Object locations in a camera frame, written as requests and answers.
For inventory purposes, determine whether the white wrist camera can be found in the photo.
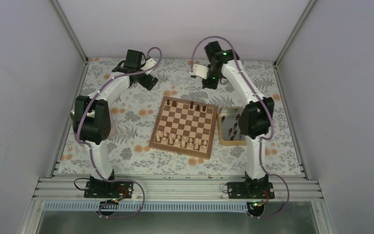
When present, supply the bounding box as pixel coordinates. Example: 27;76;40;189
141;58;157;71
190;64;209;79

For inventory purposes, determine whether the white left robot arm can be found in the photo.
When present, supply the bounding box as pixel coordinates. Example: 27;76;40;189
71;49;160;197

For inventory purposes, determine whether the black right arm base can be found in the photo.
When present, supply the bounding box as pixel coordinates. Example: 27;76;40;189
226;181;275;199

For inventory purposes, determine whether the wooden chessboard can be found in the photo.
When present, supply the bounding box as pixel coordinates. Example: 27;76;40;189
149;96;218;160

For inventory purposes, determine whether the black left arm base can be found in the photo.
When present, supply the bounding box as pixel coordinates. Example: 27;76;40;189
84;180;133;199

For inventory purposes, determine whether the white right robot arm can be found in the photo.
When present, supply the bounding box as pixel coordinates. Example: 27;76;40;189
202;41;274;198

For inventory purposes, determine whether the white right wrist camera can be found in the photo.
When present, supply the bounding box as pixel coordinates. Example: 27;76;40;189
190;64;209;79

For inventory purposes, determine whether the metal tin under left arm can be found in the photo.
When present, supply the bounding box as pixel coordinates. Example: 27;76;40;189
80;109;117;142

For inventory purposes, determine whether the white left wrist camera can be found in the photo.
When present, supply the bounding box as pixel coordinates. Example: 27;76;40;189
141;58;157;71

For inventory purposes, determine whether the yellow metal tin box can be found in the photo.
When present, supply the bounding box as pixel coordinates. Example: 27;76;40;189
217;106;246;146

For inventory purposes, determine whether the floral table mat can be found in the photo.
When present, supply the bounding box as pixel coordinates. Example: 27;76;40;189
58;58;301;176

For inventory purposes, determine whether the aluminium rail frame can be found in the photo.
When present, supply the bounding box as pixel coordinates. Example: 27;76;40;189
33;176;323;202

